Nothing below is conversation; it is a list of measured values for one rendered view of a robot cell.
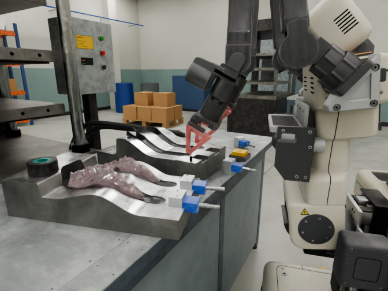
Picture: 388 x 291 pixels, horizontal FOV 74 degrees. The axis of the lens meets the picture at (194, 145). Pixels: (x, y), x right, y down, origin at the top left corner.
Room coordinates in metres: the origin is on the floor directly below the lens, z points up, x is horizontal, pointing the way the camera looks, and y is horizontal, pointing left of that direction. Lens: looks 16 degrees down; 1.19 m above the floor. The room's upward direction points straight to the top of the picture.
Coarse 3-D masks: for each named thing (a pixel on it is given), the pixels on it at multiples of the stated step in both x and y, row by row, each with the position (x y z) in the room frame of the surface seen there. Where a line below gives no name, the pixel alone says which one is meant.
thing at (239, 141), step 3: (234, 138) 1.35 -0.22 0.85; (237, 138) 1.33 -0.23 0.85; (240, 138) 1.33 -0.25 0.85; (243, 138) 1.35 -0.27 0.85; (234, 141) 1.35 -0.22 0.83; (237, 141) 1.33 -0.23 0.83; (240, 141) 1.32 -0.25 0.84; (243, 141) 1.30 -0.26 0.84; (246, 141) 1.31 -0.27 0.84; (249, 141) 1.32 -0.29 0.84; (234, 144) 1.35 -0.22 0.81; (237, 144) 1.33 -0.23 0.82; (240, 144) 1.32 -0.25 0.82; (243, 144) 1.30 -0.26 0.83; (246, 144) 1.30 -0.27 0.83; (249, 144) 1.28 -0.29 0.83; (237, 147) 1.33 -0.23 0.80
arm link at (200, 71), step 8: (232, 56) 0.61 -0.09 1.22; (240, 56) 0.61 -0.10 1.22; (192, 64) 0.66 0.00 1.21; (200, 64) 0.66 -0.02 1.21; (208, 64) 0.66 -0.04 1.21; (216, 64) 0.67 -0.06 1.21; (232, 64) 0.61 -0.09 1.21; (240, 64) 0.61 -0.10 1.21; (192, 72) 0.65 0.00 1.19; (200, 72) 0.65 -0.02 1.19; (208, 72) 0.65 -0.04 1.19; (224, 72) 0.62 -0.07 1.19; (232, 72) 0.62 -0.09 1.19; (192, 80) 0.66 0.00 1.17; (200, 80) 0.65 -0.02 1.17; (208, 80) 0.65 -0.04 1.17; (200, 88) 0.67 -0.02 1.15
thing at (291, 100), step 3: (291, 96) 4.39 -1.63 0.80; (294, 96) 4.39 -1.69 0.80; (297, 96) 4.39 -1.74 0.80; (300, 96) 4.39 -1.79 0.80; (303, 96) 4.39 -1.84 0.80; (288, 99) 4.29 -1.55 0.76; (291, 99) 4.26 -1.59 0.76; (294, 99) 4.23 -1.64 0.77; (300, 99) 4.18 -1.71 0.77; (303, 99) 4.16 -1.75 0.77; (288, 102) 4.30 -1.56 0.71; (291, 102) 4.27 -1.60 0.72; (294, 102) 4.24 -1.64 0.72; (288, 105) 4.30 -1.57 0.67; (294, 105) 4.24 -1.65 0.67; (288, 108) 4.30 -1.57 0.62; (288, 111) 4.29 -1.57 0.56
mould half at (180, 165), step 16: (160, 128) 1.20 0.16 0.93; (128, 144) 0.99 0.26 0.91; (144, 144) 1.00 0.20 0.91; (160, 144) 1.05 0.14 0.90; (192, 144) 1.09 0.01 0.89; (208, 144) 1.07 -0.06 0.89; (112, 160) 1.04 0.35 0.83; (144, 160) 0.95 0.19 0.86; (160, 160) 0.91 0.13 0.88; (176, 160) 0.87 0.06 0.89; (192, 160) 0.87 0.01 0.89; (208, 160) 0.92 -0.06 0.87; (208, 176) 0.92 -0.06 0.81
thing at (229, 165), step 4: (224, 160) 0.97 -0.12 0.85; (228, 160) 0.97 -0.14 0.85; (232, 160) 0.97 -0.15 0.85; (224, 164) 0.96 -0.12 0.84; (228, 164) 0.96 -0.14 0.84; (232, 164) 0.96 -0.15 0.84; (236, 164) 0.96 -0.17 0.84; (240, 164) 0.96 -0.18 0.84; (244, 164) 0.97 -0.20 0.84; (224, 168) 0.96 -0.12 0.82; (228, 168) 0.96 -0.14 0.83; (232, 168) 0.95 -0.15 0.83; (236, 168) 0.94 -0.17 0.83; (240, 168) 0.93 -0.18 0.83; (244, 168) 0.94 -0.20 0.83; (248, 168) 0.94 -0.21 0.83; (224, 172) 0.96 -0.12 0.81; (228, 172) 0.96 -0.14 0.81; (232, 172) 0.97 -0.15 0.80; (236, 172) 0.94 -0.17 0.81; (240, 172) 0.93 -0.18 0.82
